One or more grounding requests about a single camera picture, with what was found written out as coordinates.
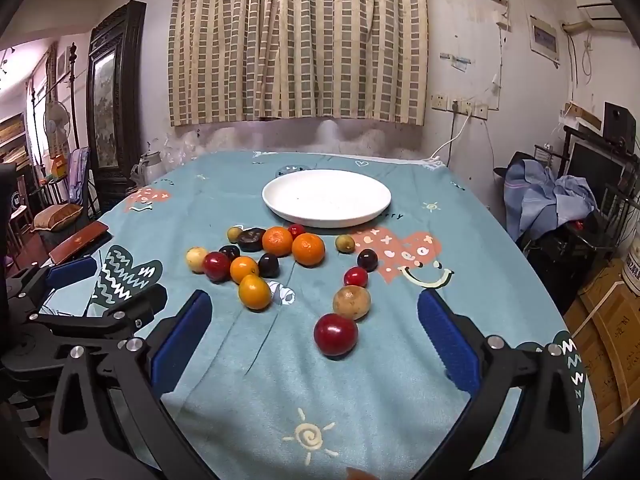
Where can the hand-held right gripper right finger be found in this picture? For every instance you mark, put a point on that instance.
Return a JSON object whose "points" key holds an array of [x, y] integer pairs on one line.
{"points": [[447, 342]]}

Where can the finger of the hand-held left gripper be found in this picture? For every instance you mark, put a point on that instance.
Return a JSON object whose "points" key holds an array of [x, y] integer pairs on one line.
{"points": [[135, 307], [70, 271]]}

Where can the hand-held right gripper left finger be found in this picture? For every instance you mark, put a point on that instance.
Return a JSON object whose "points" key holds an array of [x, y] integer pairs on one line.
{"points": [[182, 342]]}

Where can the small orange fruit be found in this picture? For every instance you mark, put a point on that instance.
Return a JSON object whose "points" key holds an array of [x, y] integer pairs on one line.
{"points": [[255, 292], [244, 269]]}

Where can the tan round fruit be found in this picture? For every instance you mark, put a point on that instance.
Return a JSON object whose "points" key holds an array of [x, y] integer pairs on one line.
{"points": [[352, 302]]}

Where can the red cherry tomato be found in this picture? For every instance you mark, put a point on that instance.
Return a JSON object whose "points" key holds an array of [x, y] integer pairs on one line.
{"points": [[355, 277], [296, 230]]}

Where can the white round plate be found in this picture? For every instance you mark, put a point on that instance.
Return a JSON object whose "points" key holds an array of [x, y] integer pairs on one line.
{"points": [[327, 197]]}

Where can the red-brown flat box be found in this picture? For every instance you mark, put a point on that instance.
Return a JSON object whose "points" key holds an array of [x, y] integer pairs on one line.
{"points": [[77, 243]]}

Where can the brown cushion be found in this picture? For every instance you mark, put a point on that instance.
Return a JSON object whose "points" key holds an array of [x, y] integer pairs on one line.
{"points": [[56, 215]]}

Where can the purple cloth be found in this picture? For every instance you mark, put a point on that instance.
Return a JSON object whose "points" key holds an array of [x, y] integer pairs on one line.
{"points": [[79, 172]]}

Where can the printed blue tablecloth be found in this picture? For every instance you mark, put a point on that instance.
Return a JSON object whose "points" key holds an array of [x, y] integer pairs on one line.
{"points": [[300, 375]]}

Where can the dark brown round fruit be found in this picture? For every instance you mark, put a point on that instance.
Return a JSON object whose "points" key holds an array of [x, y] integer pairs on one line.
{"points": [[251, 238]]}

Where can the white kettle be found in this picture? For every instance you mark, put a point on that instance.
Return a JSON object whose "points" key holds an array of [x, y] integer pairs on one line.
{"points": [[149, 165]]}

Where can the orange mandarin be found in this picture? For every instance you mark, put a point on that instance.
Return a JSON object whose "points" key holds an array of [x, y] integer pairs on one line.
{"points": [[308, 249], [277, 241]]}

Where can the white standing fan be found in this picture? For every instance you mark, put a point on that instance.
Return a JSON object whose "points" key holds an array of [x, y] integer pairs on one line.
{"points": [[56, 122]]}

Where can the cardboard box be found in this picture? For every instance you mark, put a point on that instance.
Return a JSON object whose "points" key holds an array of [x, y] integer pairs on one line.
{"points": [[600, 340]]}

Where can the clear plastic bags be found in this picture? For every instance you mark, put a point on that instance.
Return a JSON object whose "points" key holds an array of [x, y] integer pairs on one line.
{"points": [[185, 145]]}

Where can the blue clothes pile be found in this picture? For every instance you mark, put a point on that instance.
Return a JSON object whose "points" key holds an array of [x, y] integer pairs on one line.
{"points": [[545, 195]]}

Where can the dark carved wooden cabinet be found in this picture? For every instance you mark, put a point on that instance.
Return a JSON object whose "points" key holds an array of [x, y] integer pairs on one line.
{"points": [[117, 100]]}

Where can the dark wooden coat stand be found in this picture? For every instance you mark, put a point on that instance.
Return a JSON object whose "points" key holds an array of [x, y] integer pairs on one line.
{"points": [[74, 90]]}

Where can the black hat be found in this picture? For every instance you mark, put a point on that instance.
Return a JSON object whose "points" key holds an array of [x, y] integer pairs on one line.
{"points": [[507, 167]]}

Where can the white bucket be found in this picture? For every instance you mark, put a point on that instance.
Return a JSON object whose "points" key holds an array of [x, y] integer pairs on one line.
{"points": [[632, 267]]}

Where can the black monitor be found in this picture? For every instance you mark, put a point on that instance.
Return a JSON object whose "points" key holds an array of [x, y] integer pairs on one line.
{"points": [[595, 165]]}

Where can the black speaker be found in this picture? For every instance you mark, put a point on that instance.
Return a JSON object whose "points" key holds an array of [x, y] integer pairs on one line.
{"points": [[619, 122]]}

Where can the checked beige curtain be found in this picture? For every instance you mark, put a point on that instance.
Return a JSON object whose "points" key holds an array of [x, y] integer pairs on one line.
{"points": [[300, 35]]}

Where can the wall socket row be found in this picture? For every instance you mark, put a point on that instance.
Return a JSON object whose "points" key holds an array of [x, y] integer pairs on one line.
{"points": [[460, 105]]}

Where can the white wall panel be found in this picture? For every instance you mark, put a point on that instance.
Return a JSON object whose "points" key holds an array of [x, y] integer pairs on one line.
{"points": [[544, 37]]}

